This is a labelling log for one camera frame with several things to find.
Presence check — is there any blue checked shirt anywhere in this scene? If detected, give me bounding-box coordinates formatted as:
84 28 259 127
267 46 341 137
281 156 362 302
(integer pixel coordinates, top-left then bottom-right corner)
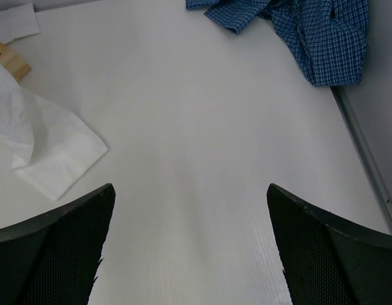
186 0 368 86

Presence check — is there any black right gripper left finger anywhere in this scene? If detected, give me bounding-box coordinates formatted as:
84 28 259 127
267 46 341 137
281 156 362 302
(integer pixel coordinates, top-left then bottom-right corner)
0 184 116 304

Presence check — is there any wooden clothes rack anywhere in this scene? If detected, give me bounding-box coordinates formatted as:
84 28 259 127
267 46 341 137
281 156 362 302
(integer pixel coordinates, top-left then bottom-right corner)
0 42 31 83

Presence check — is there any aluminium frame post right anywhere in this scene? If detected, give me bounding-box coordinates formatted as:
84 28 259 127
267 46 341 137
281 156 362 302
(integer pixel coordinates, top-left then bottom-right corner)
330 86 392 232

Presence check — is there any white shirt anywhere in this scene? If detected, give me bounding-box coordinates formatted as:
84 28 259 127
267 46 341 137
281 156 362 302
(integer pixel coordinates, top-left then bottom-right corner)
0 3 108 201

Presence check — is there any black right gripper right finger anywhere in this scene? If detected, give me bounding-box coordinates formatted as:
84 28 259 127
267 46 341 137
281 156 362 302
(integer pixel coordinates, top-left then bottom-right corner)
267 184 392 304

